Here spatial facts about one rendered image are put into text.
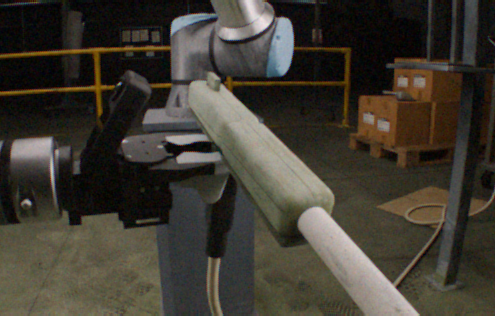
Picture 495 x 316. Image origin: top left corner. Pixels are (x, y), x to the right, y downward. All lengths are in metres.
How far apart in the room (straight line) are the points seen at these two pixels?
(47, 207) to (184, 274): 0.75
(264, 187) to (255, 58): 0.65
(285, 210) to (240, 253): 0.82
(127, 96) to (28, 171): 0.12
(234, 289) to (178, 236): 0.24
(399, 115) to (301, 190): 2.93
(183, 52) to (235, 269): 0.62
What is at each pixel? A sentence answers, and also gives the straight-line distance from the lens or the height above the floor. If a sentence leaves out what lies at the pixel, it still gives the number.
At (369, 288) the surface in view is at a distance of 0.24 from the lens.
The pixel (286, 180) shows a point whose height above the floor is 0.69.
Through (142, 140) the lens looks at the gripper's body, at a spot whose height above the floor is 0.69.
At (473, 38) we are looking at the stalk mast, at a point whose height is 0.89.
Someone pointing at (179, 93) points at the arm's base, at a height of 0.70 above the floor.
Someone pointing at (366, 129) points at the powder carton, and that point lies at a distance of 3.59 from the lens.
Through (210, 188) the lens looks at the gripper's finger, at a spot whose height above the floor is 0.64.
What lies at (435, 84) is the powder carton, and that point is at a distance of 3.45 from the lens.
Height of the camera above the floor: 0.78
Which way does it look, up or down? 13 degrees down
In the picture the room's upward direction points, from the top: straight up
